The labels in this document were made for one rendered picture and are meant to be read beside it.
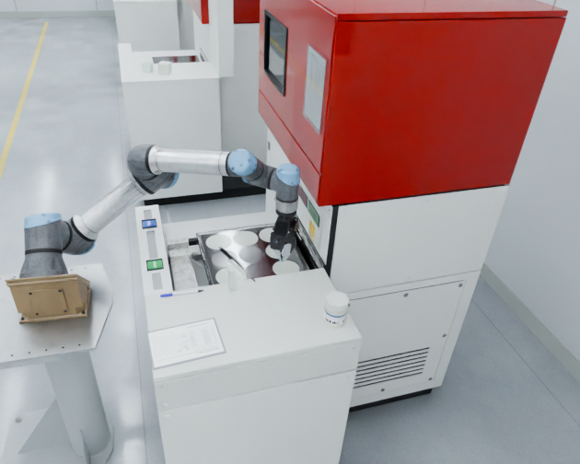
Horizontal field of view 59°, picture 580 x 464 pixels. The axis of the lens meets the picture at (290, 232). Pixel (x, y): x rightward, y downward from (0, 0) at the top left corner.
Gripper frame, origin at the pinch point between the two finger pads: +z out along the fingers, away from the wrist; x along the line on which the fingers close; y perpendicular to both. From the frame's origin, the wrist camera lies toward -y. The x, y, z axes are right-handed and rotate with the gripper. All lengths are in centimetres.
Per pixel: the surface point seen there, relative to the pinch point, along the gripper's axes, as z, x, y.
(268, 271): 9.3, 5.6, 3.3
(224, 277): 9.4, 19.8, -5.1
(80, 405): 63, 69, -35
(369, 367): 64, -39, 18
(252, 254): 9.3, 14.1, 11.1
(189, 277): 11.4, 32.8, -6.7
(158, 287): 3.9, 36.3, -22.7
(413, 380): 81, -60, 31
